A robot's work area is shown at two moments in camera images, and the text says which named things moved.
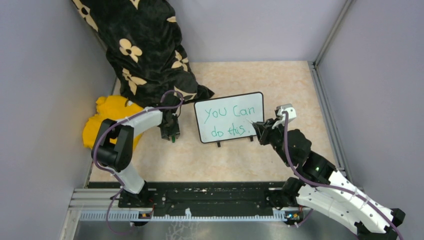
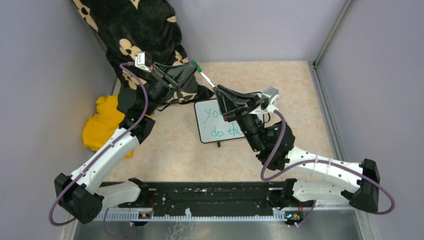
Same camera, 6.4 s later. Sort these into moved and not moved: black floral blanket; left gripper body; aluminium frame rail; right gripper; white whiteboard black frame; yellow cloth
Moved: right gripper; left gripper body
Not moved: black floral blanket; yellow cloth; aluminium frame rail; white whiteboard black frame
